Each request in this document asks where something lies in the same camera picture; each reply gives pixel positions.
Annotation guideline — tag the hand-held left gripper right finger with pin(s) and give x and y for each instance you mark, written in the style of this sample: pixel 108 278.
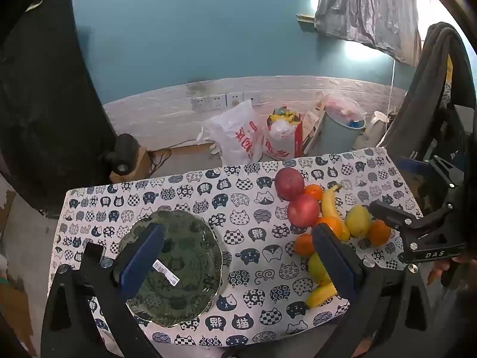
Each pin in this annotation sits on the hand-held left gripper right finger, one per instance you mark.
pixel 337 257

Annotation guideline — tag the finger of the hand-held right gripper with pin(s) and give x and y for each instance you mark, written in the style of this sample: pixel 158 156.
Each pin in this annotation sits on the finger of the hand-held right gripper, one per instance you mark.
pixel 391 214
pixel 413 167

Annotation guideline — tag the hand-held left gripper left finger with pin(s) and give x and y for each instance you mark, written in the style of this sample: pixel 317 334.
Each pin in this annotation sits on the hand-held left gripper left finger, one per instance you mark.
pixel 143 257

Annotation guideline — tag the medium orange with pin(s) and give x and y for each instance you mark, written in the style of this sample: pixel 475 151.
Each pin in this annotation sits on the medium orange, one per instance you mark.
pixel 379 232
pixel 305 244

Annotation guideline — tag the green pear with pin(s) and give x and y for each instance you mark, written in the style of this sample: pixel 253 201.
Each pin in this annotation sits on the green pear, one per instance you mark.
pixel 317 268

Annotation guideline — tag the large orange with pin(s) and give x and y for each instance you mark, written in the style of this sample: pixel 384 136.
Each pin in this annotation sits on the large orange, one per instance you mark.
pixel 332 225

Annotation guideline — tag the yellow pear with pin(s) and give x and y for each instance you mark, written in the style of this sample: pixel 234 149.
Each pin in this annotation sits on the yellow pear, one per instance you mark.
pixel 357 220

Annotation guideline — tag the green patterned plate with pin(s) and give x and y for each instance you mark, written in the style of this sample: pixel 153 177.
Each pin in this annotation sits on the green patterned plate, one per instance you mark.
pixel 193 253

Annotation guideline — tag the green-tipped yellow banana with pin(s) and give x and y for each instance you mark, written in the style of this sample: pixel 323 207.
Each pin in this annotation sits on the green-tipped yellow banana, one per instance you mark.
pixel 329 205

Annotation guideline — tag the small red apple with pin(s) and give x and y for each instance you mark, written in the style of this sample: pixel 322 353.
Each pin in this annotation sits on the small red apple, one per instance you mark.
pixel 303 210

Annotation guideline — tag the small tangerine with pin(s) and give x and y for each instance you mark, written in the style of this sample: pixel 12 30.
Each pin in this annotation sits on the small tangerine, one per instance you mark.
pixel 313 192

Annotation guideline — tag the large red apple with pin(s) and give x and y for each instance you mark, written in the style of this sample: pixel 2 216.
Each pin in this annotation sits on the large red apple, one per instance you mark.
pixel 290 182

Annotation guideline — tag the person's right hand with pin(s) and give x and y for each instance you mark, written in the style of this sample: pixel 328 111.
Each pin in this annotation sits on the person's right hand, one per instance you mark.
pixel 436 273

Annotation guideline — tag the white kettle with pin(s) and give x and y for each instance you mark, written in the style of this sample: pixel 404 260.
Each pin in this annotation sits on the white kettle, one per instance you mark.
pixel 374 130

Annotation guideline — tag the dark grey jacket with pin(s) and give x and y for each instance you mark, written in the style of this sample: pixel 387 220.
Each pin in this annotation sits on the dark grey jacket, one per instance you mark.
pixel 421 100

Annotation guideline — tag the light blue bin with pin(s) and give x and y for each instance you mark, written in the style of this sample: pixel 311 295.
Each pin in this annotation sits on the light blue bin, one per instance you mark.
pixel 341 134

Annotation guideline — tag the cat-print tablecloth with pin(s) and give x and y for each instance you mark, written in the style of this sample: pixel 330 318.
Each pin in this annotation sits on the cat-print tablecloth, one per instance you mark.
pixel 253 261

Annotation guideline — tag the pink plastic bag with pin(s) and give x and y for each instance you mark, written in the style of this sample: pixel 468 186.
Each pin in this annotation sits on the pink plastic bag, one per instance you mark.
pixel 343 106

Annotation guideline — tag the black round device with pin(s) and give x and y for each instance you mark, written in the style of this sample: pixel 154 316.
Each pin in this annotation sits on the black round device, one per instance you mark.
pixel 123 153

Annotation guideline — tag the red and white shopping bag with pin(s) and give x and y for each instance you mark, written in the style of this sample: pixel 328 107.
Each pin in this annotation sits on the red and white shopping bag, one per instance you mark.
pixel 283 136

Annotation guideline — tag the white plastic bag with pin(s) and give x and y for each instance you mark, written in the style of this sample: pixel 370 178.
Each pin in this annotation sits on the white plastic bag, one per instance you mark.
pixel 236 138

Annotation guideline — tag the grey curtain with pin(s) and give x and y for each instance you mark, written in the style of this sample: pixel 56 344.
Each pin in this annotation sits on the grey curtain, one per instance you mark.
pixel 369 7

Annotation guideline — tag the black panel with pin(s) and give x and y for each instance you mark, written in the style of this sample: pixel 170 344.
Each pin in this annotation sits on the black panel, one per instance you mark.
pixel 44 100

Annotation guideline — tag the white wall socket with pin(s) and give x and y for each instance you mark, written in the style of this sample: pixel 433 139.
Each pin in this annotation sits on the white wall socket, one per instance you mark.
pixel 200 103
pixel 217 101
pixel 234 99

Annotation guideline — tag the wooden window rail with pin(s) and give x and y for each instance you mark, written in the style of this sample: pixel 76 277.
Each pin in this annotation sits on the wooden window rail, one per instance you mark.
pixel 305 20

